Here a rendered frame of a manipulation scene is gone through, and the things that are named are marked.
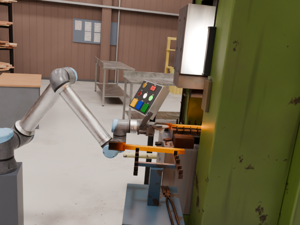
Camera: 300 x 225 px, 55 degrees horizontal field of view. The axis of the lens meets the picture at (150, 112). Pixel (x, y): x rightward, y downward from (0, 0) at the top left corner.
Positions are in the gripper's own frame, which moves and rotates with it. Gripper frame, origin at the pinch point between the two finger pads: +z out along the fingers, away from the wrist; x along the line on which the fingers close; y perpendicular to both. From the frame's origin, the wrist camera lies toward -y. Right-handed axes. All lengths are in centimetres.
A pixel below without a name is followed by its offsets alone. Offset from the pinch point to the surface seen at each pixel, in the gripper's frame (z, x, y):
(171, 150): -2.0, 37.1, 3.7
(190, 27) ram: 7, 13, -63
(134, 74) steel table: -16, -357, 8
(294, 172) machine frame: 61, 52, 7
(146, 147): -15.6, 36.0, 3.2
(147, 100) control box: -11, -48, -6
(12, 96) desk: -204, -266, 44
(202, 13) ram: 13, 13, -72
